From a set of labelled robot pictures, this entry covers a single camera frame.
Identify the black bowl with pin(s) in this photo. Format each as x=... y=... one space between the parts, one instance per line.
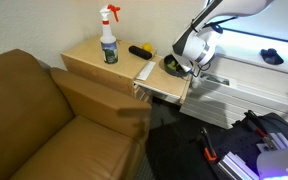
x=179 y=73

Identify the yellow sponge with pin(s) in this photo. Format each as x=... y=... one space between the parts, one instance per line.
x=174 y=65

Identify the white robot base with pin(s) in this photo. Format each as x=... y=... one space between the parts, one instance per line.
x=273 y=165

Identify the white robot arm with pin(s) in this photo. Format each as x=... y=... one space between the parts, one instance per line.
x=197 y=44

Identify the light wooden side table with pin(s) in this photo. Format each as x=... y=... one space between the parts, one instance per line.
x=86 y=59

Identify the small yellow object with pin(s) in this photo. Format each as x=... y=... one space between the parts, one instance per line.
x=147 y=47

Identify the spray bottle with red trigger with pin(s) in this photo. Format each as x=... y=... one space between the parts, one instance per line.
x=108 y=40

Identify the brown leather armchair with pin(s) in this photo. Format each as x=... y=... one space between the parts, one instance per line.
x=55 y=125

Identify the black breadboard robot platform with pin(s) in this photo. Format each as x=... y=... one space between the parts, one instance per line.
x=238 y=137

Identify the aluminium extrusion rails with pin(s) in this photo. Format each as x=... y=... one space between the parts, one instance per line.
x=236 y=168

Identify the red black clamp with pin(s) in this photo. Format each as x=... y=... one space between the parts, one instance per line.
x=251 y=118

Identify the blue object on sill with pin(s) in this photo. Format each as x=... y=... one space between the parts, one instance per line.
x=271 y=56

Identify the white wall heater unit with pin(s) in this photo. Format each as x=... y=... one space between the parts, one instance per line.
x=221 y=101

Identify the orange handled clamp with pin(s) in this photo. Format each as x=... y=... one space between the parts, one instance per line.
x=209 y=151

